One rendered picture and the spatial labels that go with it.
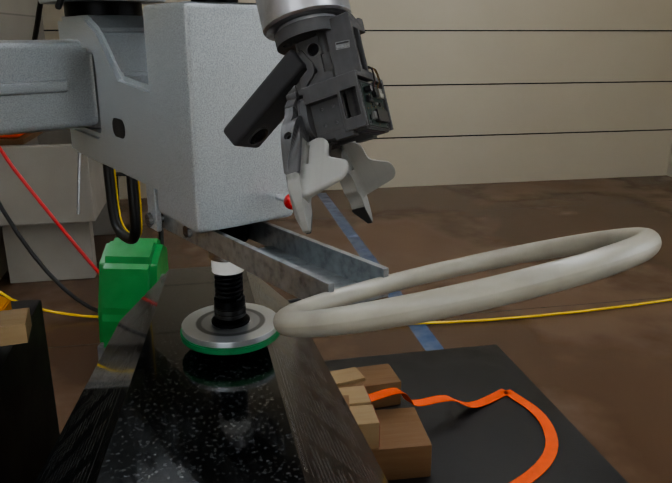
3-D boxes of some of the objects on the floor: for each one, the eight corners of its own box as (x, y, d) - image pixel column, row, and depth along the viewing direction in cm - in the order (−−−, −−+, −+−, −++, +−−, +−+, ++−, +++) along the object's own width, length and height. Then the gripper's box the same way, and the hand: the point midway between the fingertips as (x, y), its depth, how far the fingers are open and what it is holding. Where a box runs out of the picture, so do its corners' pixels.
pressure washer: (119, 343, 325) (101, 170, 300) (189, 345, 323) (177, 171, 298) (89, 378, 292) (66, 188, 267) (167, 381, 289) (151, 189, 264)
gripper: (307, -15, 54) (361, 219, 54) (390, 32, 72) (431, 208, 71) (223, 22, 58) (273, 241, 57) (321, 58, 76) (360, 225, 75)
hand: (336, 231), depth 66 cm, fingers open, 14 cm apart
